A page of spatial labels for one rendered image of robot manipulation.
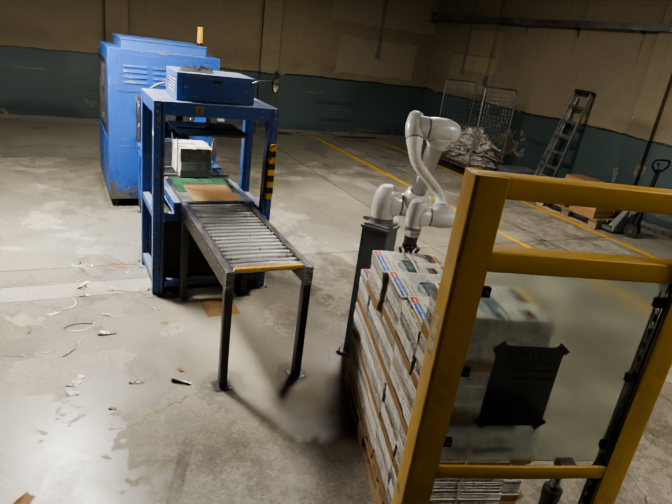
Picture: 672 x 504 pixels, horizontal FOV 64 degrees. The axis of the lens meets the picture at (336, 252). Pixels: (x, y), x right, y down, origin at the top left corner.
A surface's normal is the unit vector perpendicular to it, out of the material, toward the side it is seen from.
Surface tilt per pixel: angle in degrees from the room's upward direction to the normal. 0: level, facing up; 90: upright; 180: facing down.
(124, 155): 90
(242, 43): 90
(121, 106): 90
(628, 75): 90
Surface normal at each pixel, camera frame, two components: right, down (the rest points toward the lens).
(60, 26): 0.43, 0.38
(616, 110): -0.89, 0.05
